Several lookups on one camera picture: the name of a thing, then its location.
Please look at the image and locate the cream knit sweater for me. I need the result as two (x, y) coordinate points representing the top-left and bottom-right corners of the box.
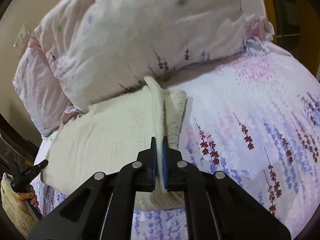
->
(41, 77), (187, 211)

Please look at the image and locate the pink floral pillow left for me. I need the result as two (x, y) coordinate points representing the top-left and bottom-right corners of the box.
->
(12, 37), (80, 137)

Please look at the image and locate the pink floral pillow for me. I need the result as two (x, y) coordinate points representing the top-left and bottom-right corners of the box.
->
(12, 37), (80, 137)
(29, 0), (270, 112)

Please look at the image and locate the person left hand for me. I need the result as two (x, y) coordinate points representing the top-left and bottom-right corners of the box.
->
(16, 185), (39, 212)

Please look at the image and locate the white wall switch plate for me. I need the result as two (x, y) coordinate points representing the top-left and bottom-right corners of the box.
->
(13, 24), (31, 57)

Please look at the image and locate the dark wooden wardrobe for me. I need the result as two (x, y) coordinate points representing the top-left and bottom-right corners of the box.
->
(263, 0), (319, 79)

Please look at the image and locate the pink floral pillow right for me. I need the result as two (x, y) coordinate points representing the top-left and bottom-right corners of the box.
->
(29, 0), (270, 112)

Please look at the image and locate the beige fuzzy left sleeve forearm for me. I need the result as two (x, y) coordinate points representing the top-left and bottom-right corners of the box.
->
(1, 173), (36, 239)

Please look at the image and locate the pink floral bed sheet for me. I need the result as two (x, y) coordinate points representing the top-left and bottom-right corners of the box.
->
(33, 43), (319, 238)

